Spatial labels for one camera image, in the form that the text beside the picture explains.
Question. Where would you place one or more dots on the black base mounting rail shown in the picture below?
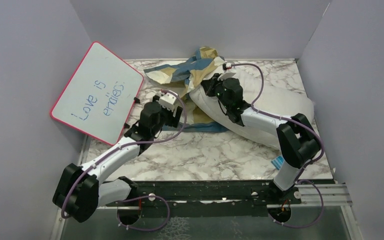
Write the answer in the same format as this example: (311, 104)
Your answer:
(216, 198)

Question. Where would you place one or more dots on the blue white pillow tag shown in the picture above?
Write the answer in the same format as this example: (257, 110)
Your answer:
(277, 162)

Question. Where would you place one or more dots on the blue beige checked pillowcase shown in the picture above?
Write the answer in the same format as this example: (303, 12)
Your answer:
(184, 78)

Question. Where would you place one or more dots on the white pillow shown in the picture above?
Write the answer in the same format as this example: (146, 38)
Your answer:
(274, 100)

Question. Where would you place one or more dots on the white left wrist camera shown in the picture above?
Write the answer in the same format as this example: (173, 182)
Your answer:
(167, 100)

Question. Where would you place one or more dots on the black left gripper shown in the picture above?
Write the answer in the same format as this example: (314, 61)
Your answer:
(172, 121)

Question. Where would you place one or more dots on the aluminium frame rail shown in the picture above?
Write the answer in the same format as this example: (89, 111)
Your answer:
(325, 213)

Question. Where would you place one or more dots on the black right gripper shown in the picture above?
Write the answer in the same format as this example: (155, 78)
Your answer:
(209, 84)

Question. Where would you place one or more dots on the pink framed whiteboard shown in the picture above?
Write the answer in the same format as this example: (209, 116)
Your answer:
(99, 96)

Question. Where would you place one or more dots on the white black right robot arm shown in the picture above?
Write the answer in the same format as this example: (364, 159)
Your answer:
(298, 141)

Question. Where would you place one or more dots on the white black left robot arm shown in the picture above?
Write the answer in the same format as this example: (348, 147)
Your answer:
(83, 188)

